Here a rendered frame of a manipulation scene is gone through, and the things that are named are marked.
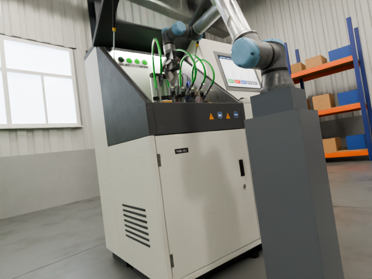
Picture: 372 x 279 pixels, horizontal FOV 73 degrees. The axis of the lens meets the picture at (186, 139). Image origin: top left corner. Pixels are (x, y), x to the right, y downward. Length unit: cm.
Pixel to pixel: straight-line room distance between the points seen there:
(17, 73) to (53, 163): 173
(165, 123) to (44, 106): 434
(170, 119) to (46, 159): 420
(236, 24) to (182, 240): 101
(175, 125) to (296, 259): 78
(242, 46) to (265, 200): 64
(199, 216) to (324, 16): 751
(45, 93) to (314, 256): 509
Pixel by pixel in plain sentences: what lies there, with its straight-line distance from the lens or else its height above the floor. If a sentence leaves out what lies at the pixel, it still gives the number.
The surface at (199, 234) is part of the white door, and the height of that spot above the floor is 26.
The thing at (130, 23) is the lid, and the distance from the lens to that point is 184.
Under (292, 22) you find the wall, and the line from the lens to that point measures 861.
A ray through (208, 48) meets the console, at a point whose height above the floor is 146.
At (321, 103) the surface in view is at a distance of 662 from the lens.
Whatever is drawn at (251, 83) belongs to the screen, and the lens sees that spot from 221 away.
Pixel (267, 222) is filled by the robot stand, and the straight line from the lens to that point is 118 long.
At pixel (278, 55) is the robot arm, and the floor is 105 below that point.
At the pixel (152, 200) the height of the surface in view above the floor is 48.
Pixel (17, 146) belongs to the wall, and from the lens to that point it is 521.
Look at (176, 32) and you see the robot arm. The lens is 160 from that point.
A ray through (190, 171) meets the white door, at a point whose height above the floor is 59.
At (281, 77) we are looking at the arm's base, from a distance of 117.
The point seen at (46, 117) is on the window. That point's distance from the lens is 538.
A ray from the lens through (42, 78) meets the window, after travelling 557.
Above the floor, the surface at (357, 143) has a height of 37.
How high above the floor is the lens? 70
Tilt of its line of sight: 3 degrees up
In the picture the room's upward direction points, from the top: 8 degrees counter-clockwise
